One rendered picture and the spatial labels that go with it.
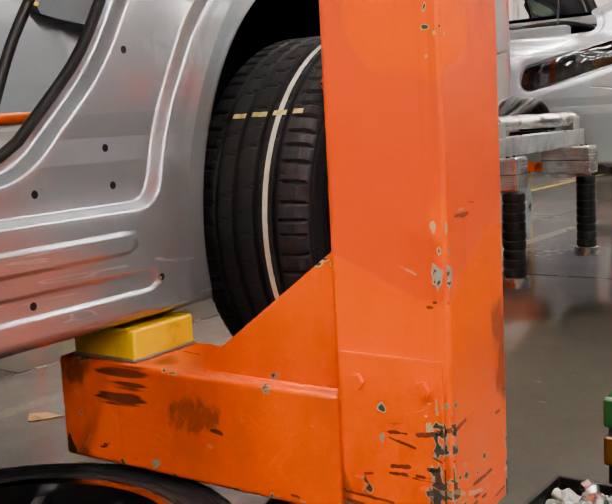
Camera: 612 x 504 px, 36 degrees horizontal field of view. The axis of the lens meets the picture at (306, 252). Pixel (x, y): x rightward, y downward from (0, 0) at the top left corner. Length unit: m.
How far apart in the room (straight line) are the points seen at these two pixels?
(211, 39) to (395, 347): 0.65
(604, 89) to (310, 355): 3.10
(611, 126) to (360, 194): 3.14
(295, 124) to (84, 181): 0.37
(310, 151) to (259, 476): 0.52
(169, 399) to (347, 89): 0.53
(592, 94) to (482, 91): 3.02
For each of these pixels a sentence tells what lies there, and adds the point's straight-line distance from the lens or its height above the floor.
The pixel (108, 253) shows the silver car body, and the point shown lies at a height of 0.85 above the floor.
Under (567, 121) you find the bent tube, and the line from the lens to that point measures 1.78.
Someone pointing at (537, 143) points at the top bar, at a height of 0.96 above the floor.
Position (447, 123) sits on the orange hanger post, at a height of 1.01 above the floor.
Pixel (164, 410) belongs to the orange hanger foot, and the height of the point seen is 0.62.
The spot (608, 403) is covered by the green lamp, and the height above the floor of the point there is 0.65.
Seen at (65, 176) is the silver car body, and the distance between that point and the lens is 1.36.
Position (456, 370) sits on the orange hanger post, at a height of 0.73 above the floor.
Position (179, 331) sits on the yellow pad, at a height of 0.71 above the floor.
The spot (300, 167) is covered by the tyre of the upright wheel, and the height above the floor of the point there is 0.95.
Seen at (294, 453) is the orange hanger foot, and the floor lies 0.59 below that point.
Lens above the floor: 1.03
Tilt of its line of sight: 8 degrees down
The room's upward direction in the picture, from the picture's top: 3 degrees counter-clockwise
